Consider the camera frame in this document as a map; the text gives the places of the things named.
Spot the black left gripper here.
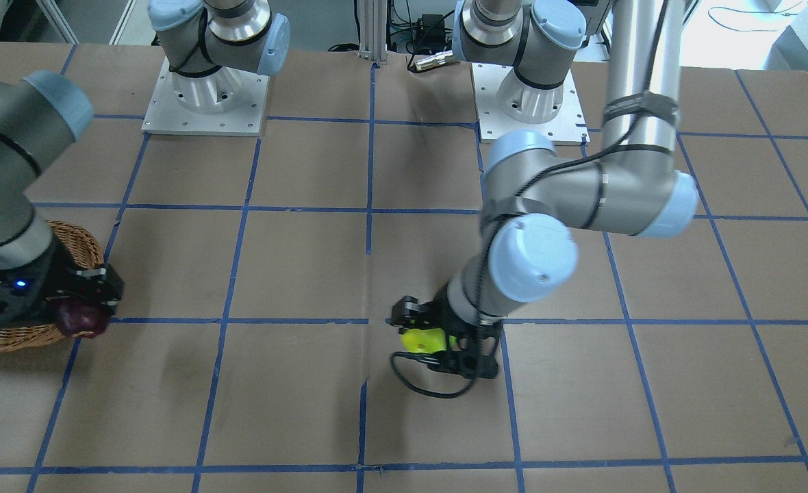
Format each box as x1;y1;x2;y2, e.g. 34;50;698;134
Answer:
390;285;502;379

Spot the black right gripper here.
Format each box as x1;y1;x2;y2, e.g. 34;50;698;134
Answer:
0;238;125;329

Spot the green apple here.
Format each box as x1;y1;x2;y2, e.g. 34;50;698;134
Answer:
400;327;459;355

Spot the dark red apple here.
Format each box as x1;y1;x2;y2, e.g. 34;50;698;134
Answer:
54;299;111;339

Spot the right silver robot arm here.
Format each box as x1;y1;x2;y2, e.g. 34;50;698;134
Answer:
0;1;291;337

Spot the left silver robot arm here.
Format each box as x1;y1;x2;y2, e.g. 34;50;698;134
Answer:
390;1;698;383

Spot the brown wicker basket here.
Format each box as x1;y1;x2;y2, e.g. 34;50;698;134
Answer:
0;220;104;353

